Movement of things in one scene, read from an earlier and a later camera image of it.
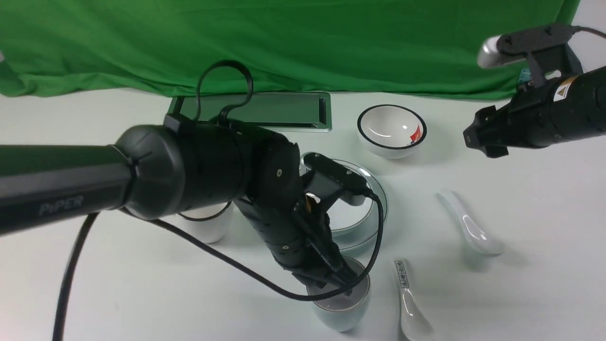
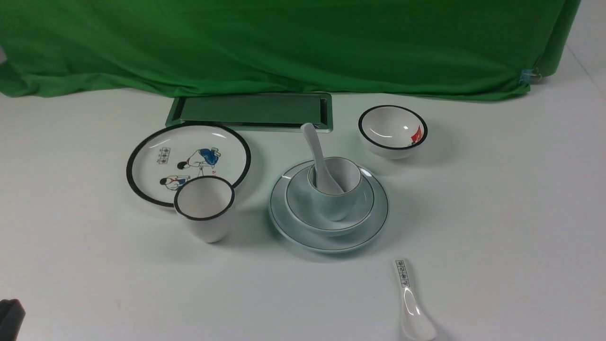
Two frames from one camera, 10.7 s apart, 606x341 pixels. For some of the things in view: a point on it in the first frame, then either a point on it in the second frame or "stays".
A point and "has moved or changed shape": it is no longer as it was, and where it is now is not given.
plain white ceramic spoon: [476, 238] to [324, 183]
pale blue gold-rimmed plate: [369, 233] stays
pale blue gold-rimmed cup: [345, 313] has moved or changed shape
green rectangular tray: [287, 112] stays
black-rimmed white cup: [211, 224] stays
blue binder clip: [525, 76] stays
